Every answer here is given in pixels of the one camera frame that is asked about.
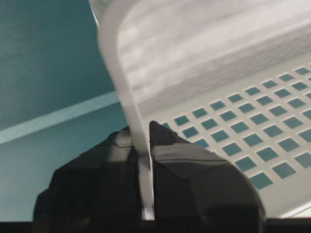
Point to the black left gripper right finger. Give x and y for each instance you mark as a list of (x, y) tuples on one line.
[(192, 182)]

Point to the white perforated plastic basket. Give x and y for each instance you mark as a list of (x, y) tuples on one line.
[(233, 76)]

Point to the light green tape strip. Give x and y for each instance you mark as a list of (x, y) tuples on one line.
[(62, 115)]

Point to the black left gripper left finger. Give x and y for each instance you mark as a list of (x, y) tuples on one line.
[(101, 182)]

